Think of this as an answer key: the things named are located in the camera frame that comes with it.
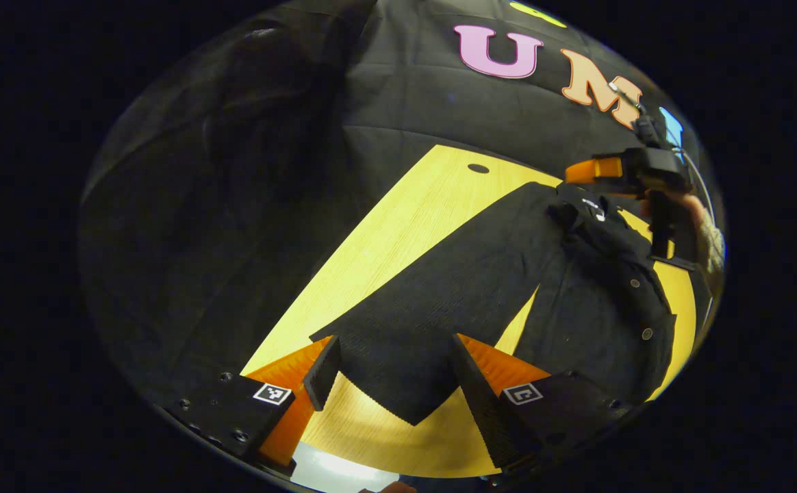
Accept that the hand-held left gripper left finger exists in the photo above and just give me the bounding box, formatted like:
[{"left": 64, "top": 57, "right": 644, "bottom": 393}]
[{"left": 166, "top": 335, "right": 343, "bottom": 478}]

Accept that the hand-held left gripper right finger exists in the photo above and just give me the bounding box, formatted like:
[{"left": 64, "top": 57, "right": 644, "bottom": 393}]
[{"left": 448, "top": 333, "right": 635, "bottom": 473}]

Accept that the black jacket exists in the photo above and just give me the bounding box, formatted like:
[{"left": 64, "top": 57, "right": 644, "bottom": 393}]
[{"left": 309, "top": 181, "right": 697, "bottom": 427}]

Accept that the black backdrop cloth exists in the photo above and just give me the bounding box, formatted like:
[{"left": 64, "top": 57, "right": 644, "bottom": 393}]
[{"left": 78, "top": 0, "right": 714, "bottom": 412}]

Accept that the grey cable with connector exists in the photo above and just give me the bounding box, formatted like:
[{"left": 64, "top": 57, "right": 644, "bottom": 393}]
[{"left": 607, "top": 81, "right": 648, "bottom": 117}]

